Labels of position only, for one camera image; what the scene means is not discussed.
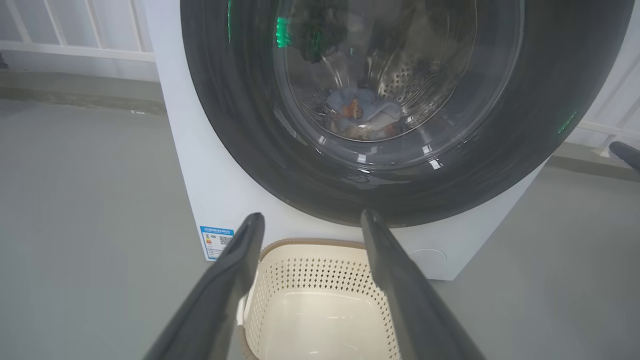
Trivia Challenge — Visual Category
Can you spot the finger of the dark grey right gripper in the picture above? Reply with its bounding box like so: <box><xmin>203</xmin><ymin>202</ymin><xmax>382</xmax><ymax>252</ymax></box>
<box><xmin>608</xmin><ymin>141</ymin><xmax>640</xmax><ymax>171</ymax></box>

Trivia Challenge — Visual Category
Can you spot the black round glass washer door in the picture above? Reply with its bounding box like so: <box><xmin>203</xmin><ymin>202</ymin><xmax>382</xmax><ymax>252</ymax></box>
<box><xmin>180</xmin><ymin>0</ymin><xmax>636</xmax><ymax>228</ymax></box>

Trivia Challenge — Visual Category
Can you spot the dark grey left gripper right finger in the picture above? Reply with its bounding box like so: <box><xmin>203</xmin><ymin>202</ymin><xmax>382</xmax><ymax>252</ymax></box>
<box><xmin>361</xmin><ymin>209</ymin><xmax>486</xmax><ymax>360</ymax></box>

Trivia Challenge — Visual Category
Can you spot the round white filter cover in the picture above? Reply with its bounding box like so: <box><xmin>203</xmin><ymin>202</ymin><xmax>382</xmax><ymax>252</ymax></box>
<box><xmin>407</xmin><ymin>248</ymin><xmax>447</xmax><ymax>276</ymax></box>

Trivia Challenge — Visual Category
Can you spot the cream perforated laundry basket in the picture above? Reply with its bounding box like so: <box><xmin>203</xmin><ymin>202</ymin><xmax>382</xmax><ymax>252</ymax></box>
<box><xmin>236</xmin><ymin>238</ymin><xmax>401</xmax><ymax>360</ymax></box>

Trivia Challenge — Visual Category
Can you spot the stainless steel washer drum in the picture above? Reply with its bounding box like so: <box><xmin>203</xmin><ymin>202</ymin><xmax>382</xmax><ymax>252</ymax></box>
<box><xmin>287</xmin><ymin>0</ymin><xmax>476</xmax><ymax>143</ymax></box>

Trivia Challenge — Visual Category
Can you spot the blue energy label sticker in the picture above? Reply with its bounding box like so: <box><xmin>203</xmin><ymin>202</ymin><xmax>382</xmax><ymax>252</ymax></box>
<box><xmin>199</xmin><ymin>225</ymin><xmax>235</xmax><ymax>262</ymax></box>

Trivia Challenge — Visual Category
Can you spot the blue cartoon-print garment cream lining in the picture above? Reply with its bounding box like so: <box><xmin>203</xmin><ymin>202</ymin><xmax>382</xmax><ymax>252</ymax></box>
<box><xmin>327</xmin><ymin>89</ymin><xmax>402</xmax><ymax>140</ymax></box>

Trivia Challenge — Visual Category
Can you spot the white front-load washing machine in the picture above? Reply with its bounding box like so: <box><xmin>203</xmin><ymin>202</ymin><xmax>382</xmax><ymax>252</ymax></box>
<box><xmin>142</xmin><ymin>0</ymin><xmax>551</xmax><ymax>281</ymax></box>

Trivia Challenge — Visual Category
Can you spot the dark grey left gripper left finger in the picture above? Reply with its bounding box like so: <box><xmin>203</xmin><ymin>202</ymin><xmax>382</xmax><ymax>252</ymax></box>
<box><xmin>144</xmin><ymin>212</ymin><xmax>266</xmax><ymax>360</ymax></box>

